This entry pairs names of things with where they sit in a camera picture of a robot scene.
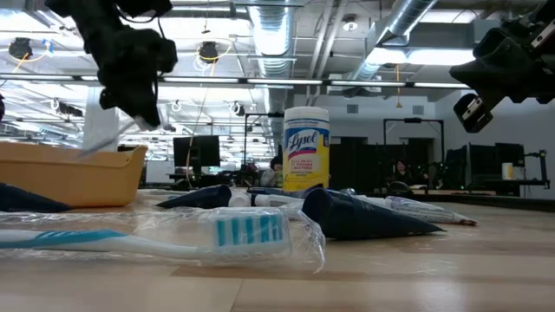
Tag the white building column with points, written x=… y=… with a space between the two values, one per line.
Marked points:
x=93 y=125

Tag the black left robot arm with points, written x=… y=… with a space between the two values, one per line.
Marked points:
x=86 y=17

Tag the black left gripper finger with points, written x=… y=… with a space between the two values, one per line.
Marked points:
x=145 y=104
x=113 y=97

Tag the blue white toothbrush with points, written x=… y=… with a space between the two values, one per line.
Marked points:
x=108 y=139
x=247 y=232

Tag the yellow Lysol wipes canister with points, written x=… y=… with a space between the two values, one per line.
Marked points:
x=305 y=151

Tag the black overhead light bar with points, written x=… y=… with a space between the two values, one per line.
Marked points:
x=243 y=80

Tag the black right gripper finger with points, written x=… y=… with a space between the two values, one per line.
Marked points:
x=492 y=37
x=498 y=69

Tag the silver ventilation duct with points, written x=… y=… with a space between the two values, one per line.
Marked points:
x=407 y=17
x=273 y=34

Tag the black metal stand frame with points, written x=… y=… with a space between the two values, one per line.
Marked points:
x=412 y=120

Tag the yellow plastic tray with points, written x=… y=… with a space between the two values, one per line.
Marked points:
x=65 y=177

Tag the black room partition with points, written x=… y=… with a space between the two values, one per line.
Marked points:
x=360 y=164

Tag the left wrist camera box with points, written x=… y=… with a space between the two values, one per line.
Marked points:
x=164 y=52

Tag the black computer monitor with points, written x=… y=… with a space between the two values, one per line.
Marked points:
x=197 y=151

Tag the black equipment stand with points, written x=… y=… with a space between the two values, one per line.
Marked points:
x=542 y=169

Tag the dark blue travel tube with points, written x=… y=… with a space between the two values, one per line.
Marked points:
x=347 y=216
x=26 y=199
x=204 y=197
x=269 y=190

